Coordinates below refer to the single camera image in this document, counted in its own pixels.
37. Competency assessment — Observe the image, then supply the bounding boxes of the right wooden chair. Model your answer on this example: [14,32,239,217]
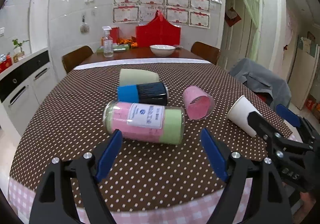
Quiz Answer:
[191,41,220,65]

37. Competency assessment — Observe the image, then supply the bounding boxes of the hanging round brush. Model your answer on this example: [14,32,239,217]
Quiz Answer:
[80,15,89,34]

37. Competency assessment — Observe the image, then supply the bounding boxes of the pink plastic cup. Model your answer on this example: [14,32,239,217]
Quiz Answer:
[183,86,215,120]

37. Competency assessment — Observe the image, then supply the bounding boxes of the pink checkered tablecloth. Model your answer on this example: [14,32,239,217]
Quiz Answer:
[7,176,253,224]

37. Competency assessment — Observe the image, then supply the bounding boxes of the grey jacket on chair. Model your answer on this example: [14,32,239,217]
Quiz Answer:
[229,58,292,110]

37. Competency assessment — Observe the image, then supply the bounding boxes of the red diamond door decoration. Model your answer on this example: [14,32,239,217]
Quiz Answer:
[225,7,241,27]

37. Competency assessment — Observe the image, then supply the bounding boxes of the cream fuzzy cup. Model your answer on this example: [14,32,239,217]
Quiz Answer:
[119,69,159,86]

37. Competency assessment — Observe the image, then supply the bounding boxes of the white and black sideboard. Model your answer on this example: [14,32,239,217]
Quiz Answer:
[1,48,57,144]

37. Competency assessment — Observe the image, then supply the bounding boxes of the wooden chair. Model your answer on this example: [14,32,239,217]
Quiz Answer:
[62,46,93,74]
[191,41,220,65]

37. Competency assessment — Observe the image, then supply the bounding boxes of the small red gift bag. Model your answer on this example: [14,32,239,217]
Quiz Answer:
[110,27,119,43]

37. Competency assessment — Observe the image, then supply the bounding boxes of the red box on sideboard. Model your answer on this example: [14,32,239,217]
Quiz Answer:
[0,54,12,73]

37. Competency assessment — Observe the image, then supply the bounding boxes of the brown polka dot tablecloth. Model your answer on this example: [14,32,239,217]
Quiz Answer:
[8,62,299,212]

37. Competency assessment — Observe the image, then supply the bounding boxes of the pink and green glass jar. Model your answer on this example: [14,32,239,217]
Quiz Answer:
[103,101,185,145]

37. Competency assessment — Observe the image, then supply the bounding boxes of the green box on table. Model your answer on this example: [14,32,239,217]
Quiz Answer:
[96,44,130,53]

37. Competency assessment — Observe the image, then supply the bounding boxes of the white paper cup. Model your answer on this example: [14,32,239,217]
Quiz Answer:
[227,95,262,138]

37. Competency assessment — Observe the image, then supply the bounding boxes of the orange snack packets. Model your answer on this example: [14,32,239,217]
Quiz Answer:
[117,37,138,48]

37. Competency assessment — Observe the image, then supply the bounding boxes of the white door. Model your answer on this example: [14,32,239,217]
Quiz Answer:
[218,0,256,71]

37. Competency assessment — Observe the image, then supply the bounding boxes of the wall light switch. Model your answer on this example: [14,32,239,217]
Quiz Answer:
[0,27,5,36]

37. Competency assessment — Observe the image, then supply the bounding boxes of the blue and black metal can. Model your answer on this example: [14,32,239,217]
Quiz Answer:
[117,82,169,106]

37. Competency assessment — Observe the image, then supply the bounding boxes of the small potted green plant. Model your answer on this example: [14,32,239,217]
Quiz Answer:
[12,39,29,63]

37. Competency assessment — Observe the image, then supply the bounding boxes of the wooden dining table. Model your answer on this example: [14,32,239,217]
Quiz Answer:
[81,47,203,65]

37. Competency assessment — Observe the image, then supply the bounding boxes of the large red gift box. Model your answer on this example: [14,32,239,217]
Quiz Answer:
[136,10,181,48]

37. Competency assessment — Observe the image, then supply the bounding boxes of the left wooden chair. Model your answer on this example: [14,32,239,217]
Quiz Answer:
[62,46,93,74]

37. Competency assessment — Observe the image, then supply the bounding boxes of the clear spray bottle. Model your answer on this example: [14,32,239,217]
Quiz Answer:
[102,26,113,57]

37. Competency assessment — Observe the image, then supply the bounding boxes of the white ceramic bowl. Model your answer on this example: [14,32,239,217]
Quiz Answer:
[150,45,175,57]

